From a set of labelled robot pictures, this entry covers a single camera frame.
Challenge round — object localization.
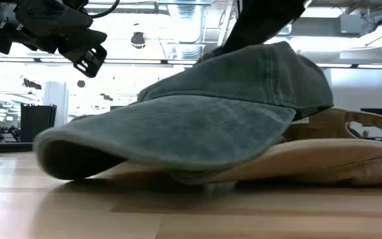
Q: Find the black cabinet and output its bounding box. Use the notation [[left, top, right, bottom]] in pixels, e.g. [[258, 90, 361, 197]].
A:
[[20, 103, 58, 143]]

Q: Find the white building column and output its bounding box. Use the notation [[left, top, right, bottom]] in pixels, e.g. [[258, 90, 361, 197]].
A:
[[42, 80, 69, 129]]

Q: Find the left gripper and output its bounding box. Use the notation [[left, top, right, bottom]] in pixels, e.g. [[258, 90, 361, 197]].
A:
[[13, 0, 108, 79]]

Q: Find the black ceiling device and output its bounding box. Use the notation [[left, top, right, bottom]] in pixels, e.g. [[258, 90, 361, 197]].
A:
[[130, 31, 147, 50]]

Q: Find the silver ventilation duct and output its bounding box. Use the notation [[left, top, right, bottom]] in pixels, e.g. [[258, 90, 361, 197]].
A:
[[169, 0, 208, 60]]

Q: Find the black computer monitor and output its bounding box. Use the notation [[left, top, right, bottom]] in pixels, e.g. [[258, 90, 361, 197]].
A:
[[359, 108, 382, 118]]

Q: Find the long ceiling light strip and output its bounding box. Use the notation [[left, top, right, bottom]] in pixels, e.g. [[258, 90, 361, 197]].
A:
[[0, 56, 382, 70]]

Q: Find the dark green baseball cap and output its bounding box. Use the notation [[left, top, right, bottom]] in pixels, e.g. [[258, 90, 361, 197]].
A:
[[33, 41, 334, 185]]

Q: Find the tan baseball cap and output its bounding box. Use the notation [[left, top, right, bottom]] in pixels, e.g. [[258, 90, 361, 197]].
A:
[[93, 108, 382, 187]]

